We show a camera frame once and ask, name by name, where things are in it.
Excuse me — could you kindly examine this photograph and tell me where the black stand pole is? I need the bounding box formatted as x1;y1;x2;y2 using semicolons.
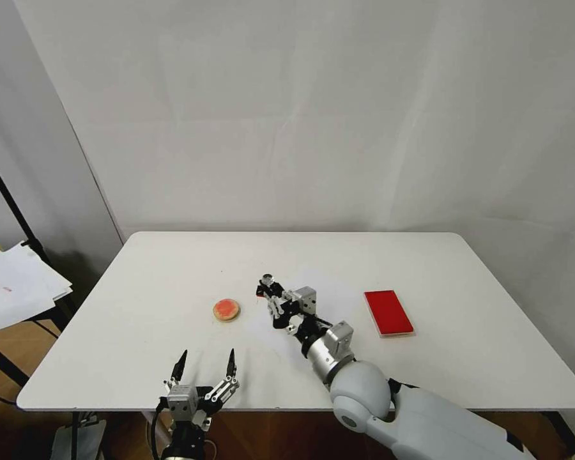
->
0;141;54;267

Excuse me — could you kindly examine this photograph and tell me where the grey object under table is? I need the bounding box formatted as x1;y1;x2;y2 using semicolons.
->
51;411;107;460

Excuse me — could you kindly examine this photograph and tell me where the black table leg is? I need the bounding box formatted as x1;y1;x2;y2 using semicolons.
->
539;411;575;460

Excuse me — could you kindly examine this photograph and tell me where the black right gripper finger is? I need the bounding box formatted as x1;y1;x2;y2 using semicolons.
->
266;296;300;332
256;282;291;302

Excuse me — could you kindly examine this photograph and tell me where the rectangular red ink pad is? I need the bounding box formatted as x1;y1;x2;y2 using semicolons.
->
364;289;415;340

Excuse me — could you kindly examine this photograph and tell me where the stack of white papers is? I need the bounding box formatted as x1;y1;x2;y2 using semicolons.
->
0;243;73;335

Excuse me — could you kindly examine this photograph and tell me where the round red ink pad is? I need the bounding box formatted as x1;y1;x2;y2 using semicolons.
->
212;298;244;325

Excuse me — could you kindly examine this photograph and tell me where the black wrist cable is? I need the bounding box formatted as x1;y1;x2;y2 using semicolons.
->
150;396;173;449

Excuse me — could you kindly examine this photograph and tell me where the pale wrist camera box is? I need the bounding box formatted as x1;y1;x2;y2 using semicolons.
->
166;384;197;420
293;286;320;315

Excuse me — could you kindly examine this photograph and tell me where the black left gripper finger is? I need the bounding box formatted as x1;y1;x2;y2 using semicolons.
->
162;349;189;390
206;348;240;404

